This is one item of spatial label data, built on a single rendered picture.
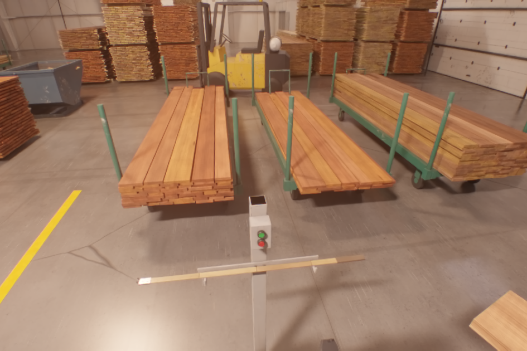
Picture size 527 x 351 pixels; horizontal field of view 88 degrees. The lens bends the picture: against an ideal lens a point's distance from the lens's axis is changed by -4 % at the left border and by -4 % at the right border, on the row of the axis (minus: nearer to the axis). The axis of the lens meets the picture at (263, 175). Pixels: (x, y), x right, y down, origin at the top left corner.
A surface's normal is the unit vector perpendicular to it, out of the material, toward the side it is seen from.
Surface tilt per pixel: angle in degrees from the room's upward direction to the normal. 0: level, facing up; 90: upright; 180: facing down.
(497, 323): 0
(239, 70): 90
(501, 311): 0
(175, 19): 90
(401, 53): 90
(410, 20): 90
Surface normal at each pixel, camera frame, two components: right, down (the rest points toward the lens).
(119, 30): 0.15, 0.49
